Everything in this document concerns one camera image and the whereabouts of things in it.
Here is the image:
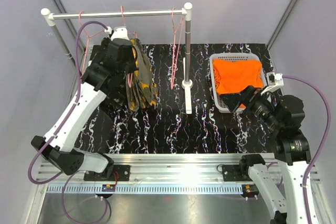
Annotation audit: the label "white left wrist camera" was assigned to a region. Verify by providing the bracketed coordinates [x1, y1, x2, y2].
[104, 26, 130, 41]

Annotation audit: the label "pink hanger with black trousers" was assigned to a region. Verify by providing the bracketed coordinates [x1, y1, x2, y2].
[81, 26, 110, 77]

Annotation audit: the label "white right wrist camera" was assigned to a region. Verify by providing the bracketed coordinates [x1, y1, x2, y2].
[261, 72, 284, 94]

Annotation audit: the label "aluminium mounting rail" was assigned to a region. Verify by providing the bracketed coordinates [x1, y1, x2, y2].
[35, 153, 308, 185]

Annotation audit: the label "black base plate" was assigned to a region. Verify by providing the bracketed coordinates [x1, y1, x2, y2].
[216, 164, 244, 182]
[83, 165, 131, 182]

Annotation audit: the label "silver white clothes rack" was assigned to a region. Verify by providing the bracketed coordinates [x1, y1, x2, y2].
[40, 2, 193, 114]

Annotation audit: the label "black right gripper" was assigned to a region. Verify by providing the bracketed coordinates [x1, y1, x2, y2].
[220, 84, 282, 131]

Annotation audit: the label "pink hanger with camouflage trousers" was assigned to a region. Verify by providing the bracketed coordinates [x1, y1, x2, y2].
[120, 5, 138, 88]

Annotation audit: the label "white slotted cable duct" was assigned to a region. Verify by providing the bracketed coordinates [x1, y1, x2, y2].
[47, 183, 243, 195]

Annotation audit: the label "black marble pattern mat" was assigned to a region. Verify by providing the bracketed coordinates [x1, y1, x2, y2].
[75, 44, 274, 154]

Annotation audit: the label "camouflage yellow trousers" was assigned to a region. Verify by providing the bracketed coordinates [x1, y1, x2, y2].
[126, 38, 159, 111]

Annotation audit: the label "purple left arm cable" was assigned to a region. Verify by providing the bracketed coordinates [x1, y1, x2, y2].
[28, 20, 111, 222]

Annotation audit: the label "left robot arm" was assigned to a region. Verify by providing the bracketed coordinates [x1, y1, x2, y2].
[31, 37, 137, 180]

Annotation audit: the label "black white patterned trousers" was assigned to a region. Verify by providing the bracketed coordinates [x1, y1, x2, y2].
[82, 38, 132, 107]

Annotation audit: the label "white plastic basket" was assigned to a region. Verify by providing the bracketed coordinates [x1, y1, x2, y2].
[209, 53, 267, 113]

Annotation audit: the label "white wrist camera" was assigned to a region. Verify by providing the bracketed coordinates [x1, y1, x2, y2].
[104, 26, 130, 41]
[261, 72, 284, 94]

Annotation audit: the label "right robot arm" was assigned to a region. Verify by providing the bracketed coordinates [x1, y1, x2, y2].
[220, 86, 319, 223]

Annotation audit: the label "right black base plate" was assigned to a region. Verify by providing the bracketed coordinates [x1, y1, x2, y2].
[216, 164, 244, 182]

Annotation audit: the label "orange trousers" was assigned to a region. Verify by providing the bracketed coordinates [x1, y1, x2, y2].
[213, 59, 264, 95]

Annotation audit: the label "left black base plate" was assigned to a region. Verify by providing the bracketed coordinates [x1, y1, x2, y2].
[83, 165, 131, 182]

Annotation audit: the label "pink hanger with orange trousers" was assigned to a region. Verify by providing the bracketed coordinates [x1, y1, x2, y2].
[170, 8, 184, 90]

